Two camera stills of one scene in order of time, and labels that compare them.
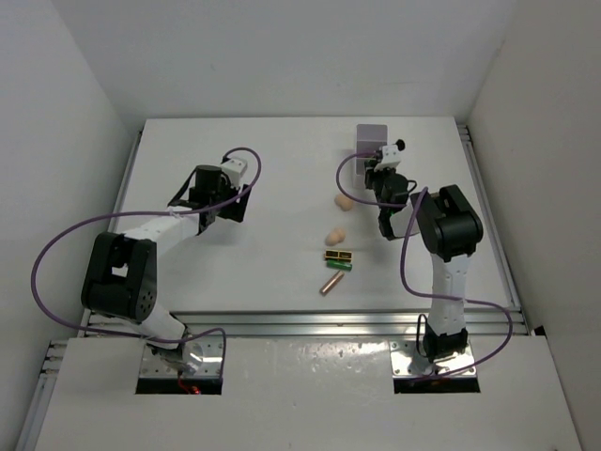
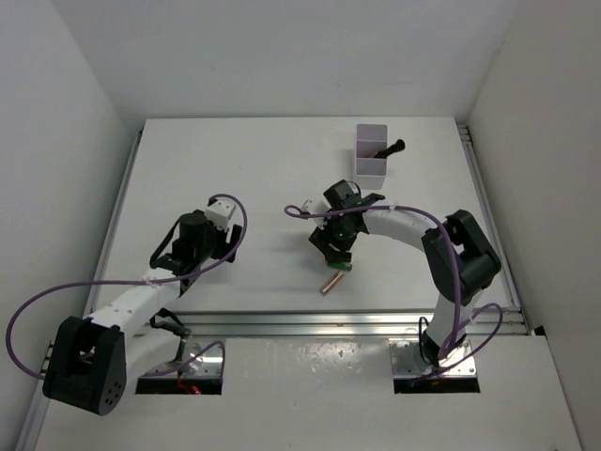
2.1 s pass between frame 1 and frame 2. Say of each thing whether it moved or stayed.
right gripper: moved
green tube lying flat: stayed
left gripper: moved
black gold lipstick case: stayed
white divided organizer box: stayed
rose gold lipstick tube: stayed
